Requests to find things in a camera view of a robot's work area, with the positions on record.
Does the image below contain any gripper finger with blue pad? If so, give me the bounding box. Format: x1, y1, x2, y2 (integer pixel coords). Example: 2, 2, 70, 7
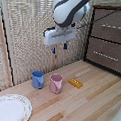
51, 45, 57, 56
62, 42, 69, 51

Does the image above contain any woven bamboo folding screen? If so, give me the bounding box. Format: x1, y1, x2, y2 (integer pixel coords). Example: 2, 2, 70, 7
0, 0, 121, 93

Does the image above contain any silver drawer handle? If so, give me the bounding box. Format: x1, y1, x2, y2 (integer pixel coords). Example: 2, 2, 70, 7
100, 22, 121, 32
92, 49, 120, 63

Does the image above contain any blue ceramic mug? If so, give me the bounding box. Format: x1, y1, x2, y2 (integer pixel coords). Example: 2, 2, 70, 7
31, 70, 45, 90

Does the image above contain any yellow rectangular block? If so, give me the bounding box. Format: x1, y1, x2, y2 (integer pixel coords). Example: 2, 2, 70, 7
67, 78, 83, 89

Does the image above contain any dark brown drawer cabinet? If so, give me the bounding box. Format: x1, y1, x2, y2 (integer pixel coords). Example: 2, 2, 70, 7
81, 3, 121, 81

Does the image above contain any brown drawer front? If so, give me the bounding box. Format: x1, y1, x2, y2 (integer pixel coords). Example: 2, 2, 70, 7
85, 35, 121, 77
89, 7, 121, 46

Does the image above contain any pink ceramic mug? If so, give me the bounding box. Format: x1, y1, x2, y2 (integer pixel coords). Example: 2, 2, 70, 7
49, 73, 64, 95

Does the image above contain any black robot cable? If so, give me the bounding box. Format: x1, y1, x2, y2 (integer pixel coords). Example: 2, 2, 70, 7
74, 7, 121, 30

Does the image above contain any white plate patterned rim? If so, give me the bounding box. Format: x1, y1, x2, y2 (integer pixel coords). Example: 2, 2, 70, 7
0, 93, 34, 121

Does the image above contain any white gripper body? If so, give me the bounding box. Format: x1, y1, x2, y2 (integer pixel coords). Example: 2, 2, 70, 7
42, 25, 78, 48

